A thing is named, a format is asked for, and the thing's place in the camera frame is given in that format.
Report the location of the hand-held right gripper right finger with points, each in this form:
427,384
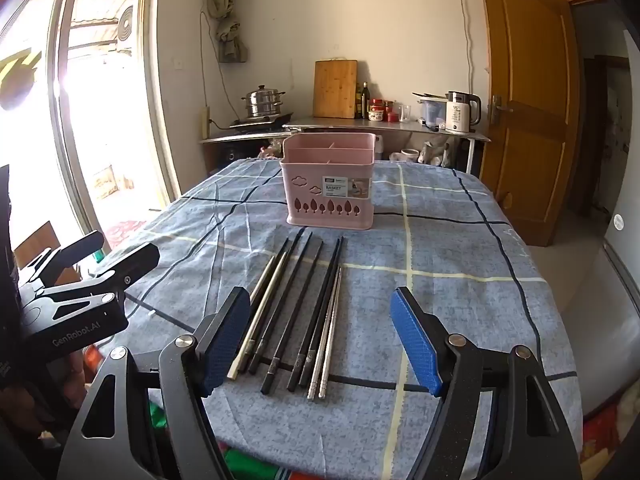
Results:
415,342

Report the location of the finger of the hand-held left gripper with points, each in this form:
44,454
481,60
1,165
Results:
132,265
75,252

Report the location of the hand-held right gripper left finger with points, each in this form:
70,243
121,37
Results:
227,342

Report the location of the black chopstick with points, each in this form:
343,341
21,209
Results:
297,312
292,300
327,300
272,292
282,292
320,300

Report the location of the pink utensil basket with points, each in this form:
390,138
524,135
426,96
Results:
306,167

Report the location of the person's left hand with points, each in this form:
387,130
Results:
77,377

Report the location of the silver metal chopstick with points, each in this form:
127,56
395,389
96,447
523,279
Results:
257,302
333,327
326,327
267,300

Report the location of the blue checked tablecloth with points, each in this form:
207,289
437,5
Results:
450,240

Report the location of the colourful striped cloth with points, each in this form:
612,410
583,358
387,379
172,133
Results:
250,465

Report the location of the white power strip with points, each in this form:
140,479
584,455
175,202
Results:
205,120

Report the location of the white mug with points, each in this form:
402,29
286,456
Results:
409,155

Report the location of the black induction cooker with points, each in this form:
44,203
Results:
255,122

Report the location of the plastic bags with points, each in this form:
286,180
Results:
436,154

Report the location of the steel steamer pot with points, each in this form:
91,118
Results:
262,102

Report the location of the steel kitchen table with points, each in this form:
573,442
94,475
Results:
390,127

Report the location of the red patterned blanket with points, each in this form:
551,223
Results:
610,440

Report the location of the clear glass cup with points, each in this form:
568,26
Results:
405,114

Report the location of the floral enamel jar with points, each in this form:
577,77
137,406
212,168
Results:
376,115

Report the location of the outdoor fan unit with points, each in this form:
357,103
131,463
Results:
126,27

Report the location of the small red jar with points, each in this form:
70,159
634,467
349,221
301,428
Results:
390,112

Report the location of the white electric kettle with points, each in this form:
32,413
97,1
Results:
460,115

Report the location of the red lidded jar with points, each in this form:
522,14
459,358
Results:
376,104

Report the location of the hanging grey cloth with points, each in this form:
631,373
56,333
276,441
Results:
231,42

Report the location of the dark oil bottle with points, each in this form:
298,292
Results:
365,102

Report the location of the wooden door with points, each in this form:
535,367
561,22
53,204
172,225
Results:
530,110

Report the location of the wooden cutting board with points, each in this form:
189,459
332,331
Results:
335,90

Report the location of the window frame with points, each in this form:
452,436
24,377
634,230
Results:
59,125

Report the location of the white wall switch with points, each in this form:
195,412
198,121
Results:
178,63

